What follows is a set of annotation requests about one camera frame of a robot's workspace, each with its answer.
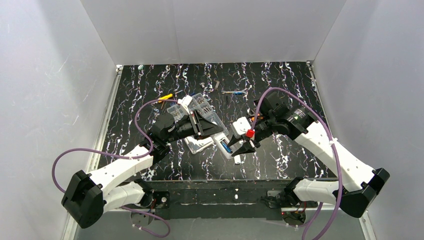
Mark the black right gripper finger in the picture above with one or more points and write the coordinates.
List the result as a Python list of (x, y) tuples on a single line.
[(246, 148), (235, 137)]

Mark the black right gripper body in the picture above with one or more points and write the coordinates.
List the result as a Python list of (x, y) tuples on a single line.
[(257, 138)]

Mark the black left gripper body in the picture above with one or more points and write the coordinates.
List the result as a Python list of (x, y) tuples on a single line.
[(197, 124)]

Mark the blue battery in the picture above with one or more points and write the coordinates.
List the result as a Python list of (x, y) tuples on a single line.
[(223, 143)]

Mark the white battery cover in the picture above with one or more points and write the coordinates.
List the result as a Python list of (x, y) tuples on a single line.
[(237, 160)]

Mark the white remote control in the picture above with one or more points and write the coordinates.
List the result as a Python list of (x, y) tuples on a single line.
[(217, 139)]

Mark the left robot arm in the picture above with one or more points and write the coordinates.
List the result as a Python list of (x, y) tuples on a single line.
[(89, 195)]

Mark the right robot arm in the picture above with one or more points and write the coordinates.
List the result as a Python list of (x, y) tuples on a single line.
[(353, 191)]

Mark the orange black pliers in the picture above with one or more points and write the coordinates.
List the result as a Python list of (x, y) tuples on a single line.
[(258, 116)]

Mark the clear plastic organizer box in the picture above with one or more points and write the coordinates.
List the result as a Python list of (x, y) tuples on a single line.
[(201, 104)]

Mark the blue silver wrench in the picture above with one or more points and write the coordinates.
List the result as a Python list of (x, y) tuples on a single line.
[(234, 92)]

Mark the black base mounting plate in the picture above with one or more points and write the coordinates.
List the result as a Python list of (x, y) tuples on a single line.
[(215, 199)]

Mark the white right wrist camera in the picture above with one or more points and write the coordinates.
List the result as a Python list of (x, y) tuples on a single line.
[(242, 128)]

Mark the yellow handled screwdriver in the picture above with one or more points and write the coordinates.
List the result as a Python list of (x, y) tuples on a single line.
[(166, 97)]

